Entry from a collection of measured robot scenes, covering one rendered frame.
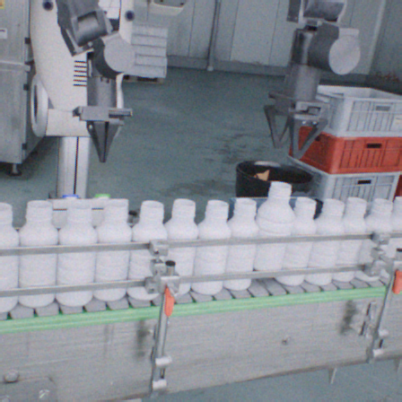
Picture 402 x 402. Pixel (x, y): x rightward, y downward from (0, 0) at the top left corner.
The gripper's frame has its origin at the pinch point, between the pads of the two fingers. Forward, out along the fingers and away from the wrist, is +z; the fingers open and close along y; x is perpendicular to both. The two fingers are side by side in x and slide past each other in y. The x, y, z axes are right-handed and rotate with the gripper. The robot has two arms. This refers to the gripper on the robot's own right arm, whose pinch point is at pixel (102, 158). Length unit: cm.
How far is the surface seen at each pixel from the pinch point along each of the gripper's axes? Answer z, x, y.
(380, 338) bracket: 35, -20, 49
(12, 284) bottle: 20.3, -16.1, -18.1
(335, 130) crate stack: -28, 155, 171
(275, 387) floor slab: 90, 100, 99
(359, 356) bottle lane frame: 41, -12, 51
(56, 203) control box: 8.4, -3.8, -9.5
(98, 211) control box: 10.0, -3.8, -2.0
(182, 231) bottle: 13.1, -18.3, 8.8
